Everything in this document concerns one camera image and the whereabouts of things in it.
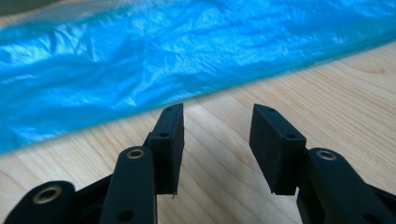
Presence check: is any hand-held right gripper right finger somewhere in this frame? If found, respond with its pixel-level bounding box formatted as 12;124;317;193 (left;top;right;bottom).
248;104;307;196

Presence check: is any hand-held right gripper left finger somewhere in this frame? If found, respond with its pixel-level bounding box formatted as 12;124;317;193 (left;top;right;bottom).
143;103;185;199

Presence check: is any blue plastic trash bag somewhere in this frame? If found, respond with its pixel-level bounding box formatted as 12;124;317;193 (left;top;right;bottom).
0;0;396;155

